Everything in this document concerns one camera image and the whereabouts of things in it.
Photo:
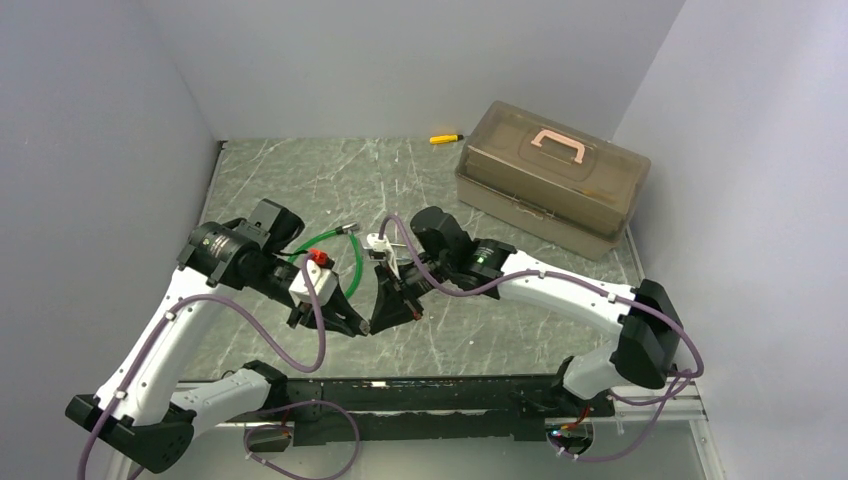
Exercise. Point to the translucent brown toolbox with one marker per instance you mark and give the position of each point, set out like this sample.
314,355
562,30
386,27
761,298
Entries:
562,185

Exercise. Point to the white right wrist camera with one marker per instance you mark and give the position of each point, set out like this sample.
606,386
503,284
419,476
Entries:
381,250

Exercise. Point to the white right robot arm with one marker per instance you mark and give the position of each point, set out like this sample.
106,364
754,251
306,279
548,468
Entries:
641,332

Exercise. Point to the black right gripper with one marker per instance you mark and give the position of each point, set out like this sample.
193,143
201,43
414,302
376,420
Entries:
392,307

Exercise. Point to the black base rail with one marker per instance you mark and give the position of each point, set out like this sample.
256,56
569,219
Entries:
522,407

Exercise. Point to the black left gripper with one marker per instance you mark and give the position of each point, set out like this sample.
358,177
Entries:
337,313

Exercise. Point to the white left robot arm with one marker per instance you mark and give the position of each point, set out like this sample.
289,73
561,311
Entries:
139,410

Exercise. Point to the yellow screwdriver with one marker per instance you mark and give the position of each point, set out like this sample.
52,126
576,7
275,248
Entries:
445,139

